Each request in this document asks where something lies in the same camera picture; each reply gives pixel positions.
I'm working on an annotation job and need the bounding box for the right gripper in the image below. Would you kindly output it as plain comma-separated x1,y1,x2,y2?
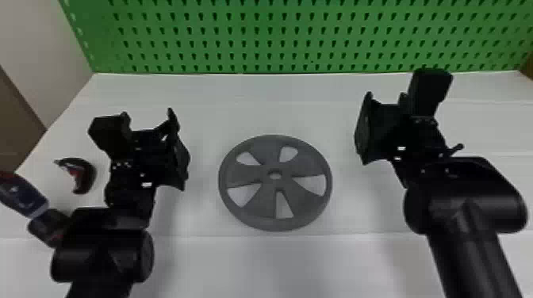
354,91,450,168

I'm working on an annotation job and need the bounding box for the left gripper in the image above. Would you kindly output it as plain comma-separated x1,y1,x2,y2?
111,107,192,193

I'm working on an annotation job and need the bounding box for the grey wheel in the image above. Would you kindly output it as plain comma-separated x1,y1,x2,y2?
217,133,334,233

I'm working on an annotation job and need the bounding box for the drill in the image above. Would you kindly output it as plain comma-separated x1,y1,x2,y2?
0,157,98,250

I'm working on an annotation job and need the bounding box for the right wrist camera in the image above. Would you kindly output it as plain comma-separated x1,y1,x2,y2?
407,67,454,119

